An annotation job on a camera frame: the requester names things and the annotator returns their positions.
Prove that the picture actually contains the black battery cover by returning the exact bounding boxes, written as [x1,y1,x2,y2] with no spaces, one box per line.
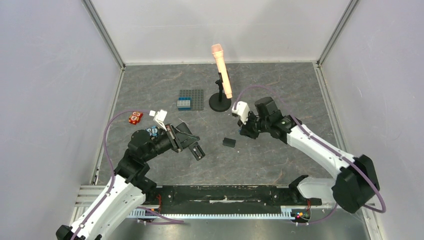
[222,137,237,148]

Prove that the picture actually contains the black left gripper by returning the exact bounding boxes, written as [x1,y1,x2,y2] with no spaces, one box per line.
[143,123,200,161]

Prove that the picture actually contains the red owl toy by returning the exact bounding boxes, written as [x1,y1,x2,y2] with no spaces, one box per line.
[128,111,144,125]

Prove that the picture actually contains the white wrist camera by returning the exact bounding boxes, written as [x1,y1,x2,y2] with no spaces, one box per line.
[231,101,250,125]
[149,109,168,131]

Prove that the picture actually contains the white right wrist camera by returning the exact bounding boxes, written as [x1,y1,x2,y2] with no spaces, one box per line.
[231,101,250,125]

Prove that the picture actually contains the black mounting base plate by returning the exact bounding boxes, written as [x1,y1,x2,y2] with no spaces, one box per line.
[144,185,323,215]

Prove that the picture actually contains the pink toy microphone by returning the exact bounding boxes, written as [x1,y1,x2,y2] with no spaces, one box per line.
[211,43,233,99]

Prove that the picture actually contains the black microphone stand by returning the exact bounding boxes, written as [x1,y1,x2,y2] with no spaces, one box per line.
[208,72,232,112]

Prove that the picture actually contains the white slotted cable duct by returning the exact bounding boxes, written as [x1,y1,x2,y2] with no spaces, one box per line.
[127,207,297,221]

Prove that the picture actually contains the blue grey toy brick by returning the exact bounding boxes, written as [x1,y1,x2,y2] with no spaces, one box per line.
[176,97,192,111]

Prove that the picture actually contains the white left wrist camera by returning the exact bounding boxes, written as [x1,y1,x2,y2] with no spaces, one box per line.
[149,109,168,131]

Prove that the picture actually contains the grey brick baseplate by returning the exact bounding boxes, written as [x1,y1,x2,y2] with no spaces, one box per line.
[178,89,204,111]

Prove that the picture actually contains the blue black toy figure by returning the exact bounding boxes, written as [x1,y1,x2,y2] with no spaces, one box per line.
[145,125,159,137]

